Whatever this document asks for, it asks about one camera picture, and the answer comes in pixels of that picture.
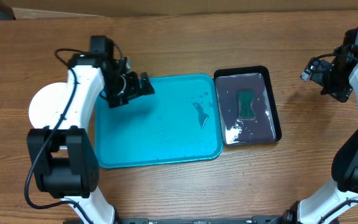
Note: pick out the cardboard backdrop panel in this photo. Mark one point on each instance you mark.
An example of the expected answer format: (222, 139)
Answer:
(179, 7)

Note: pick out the black water tray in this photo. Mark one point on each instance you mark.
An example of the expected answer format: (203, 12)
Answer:
(265, 127)

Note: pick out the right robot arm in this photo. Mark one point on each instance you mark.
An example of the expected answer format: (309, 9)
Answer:
(340, 193)

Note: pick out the teal plastic tray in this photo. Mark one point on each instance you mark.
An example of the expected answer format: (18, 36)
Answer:
(179, 123)

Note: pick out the green sponge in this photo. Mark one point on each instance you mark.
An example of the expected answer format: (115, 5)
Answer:
(245, 101)

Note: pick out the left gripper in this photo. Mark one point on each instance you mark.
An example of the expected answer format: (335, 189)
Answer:
(133, 89)

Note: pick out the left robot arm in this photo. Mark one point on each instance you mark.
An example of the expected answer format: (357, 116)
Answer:
(65, 170)

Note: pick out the white round plate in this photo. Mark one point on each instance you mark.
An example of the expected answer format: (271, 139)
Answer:
(47, 105)

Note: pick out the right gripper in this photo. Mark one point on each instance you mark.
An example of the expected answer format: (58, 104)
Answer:
(342, 93)

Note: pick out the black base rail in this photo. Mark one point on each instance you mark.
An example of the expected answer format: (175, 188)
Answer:
(263, 219)

